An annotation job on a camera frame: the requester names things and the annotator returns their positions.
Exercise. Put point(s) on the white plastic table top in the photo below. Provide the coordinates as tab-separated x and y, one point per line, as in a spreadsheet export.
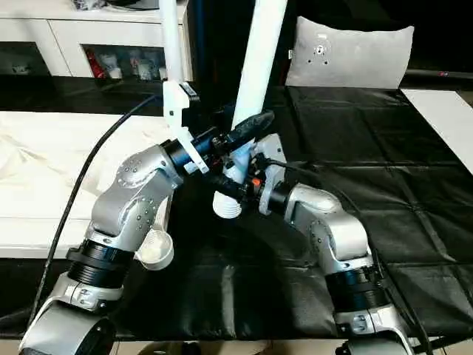
37	170

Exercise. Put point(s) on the white flat board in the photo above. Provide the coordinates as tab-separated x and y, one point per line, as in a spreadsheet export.
443	115

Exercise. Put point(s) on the white glass-door cabinet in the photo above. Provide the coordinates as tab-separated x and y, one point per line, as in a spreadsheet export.
59	33

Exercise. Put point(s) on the white plastic table leg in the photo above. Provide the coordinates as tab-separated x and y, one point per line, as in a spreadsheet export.
171	44
262	59

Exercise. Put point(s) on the black work mat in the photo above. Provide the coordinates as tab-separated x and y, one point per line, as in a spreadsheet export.
384	185

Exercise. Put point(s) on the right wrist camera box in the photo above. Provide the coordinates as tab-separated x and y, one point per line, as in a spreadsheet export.
270	151

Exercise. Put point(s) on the black sofa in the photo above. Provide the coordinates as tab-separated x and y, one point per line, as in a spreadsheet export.
214	44

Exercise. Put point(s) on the grey cushion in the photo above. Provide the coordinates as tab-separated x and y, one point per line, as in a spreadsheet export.
355	55

